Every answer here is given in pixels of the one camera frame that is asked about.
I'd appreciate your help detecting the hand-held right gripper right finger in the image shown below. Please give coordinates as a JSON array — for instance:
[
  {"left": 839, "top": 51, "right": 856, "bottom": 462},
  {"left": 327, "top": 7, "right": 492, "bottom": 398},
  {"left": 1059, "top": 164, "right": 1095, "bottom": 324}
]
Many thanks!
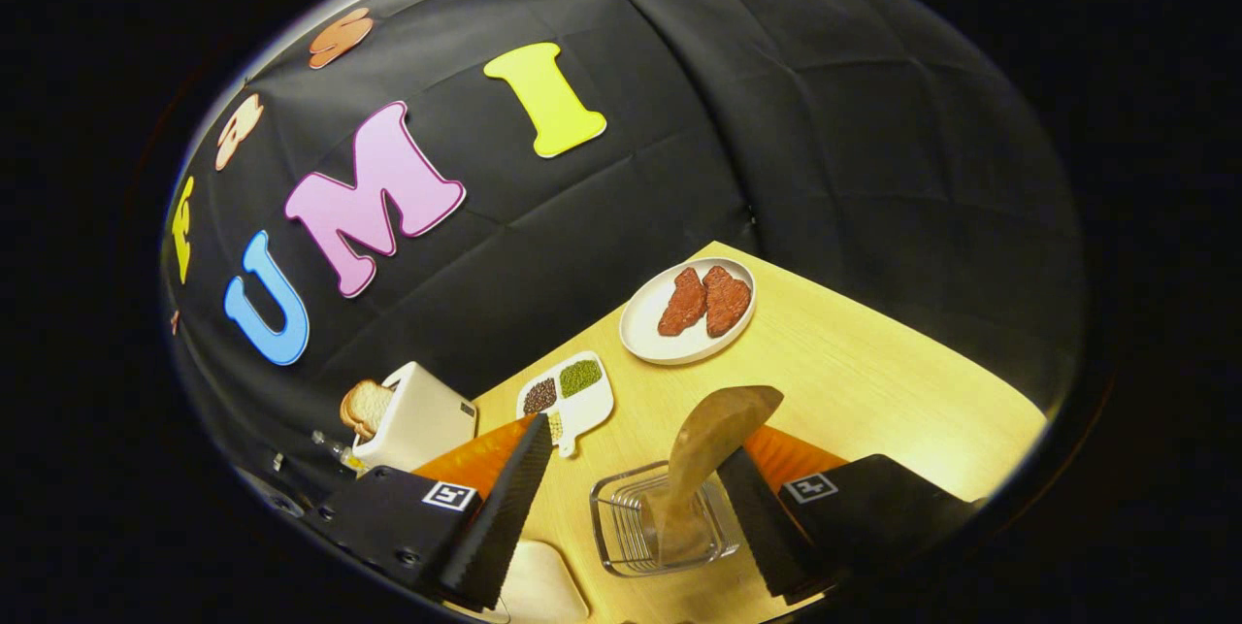
[{"left": 716, "top": 425, "right": 981, "bottom": 603}]

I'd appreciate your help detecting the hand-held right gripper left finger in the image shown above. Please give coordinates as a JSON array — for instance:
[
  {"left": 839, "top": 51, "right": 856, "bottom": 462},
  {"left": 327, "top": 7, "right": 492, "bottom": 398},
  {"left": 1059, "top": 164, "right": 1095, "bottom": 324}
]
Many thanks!
[{"left": 301, "top": 413, "right": 554, "bottom": 611}]

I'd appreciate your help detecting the clear chopstick holder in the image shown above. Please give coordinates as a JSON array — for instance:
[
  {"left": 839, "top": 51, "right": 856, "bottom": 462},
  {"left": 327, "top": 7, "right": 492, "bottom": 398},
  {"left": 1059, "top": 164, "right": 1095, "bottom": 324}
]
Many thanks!
[{"left": 589, "top": 460, "right": 743, "bottom": 577}]

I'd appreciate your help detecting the wooden spoon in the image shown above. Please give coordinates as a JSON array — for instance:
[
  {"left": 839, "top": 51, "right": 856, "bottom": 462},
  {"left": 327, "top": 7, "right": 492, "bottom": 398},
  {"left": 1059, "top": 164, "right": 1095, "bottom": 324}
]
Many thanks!
[{"left": 648, "top": 385, "right": 785, "bottom": 562}]

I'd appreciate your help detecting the white toaster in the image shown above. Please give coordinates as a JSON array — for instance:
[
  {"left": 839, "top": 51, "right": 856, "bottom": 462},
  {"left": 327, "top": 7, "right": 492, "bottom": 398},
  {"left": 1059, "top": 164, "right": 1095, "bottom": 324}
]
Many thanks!
[{"left": 351, "top": 361, "right": 479, "bottom": 475}]

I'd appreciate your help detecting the white divided grain dish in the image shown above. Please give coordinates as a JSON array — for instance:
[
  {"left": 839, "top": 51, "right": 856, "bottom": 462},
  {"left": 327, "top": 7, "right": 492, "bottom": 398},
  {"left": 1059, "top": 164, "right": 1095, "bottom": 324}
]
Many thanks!
[{"left": 515, "top": 350, "right": 615, "bottom": 459}]

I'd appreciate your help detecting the toasted bread slice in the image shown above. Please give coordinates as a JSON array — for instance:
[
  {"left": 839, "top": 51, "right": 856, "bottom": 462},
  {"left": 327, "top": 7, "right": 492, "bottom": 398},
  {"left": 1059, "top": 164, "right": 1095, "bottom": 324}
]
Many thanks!
[{"left": 340, "top": 379, "right": 394, "bottom": 441}]

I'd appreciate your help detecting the small glass bottle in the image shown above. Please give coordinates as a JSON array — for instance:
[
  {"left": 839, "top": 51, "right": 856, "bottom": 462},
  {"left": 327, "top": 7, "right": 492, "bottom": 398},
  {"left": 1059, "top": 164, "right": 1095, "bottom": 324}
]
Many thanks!
[{"left": 310, "top": 428, "right": 368, "bottom": 470}]

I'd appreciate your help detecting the white round plate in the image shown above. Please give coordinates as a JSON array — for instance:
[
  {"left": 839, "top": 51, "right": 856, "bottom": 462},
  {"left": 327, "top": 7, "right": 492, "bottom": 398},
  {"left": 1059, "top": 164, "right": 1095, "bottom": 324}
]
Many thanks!
[{"left": 619, "top": 257, "right": 758, "bottom": 367}]

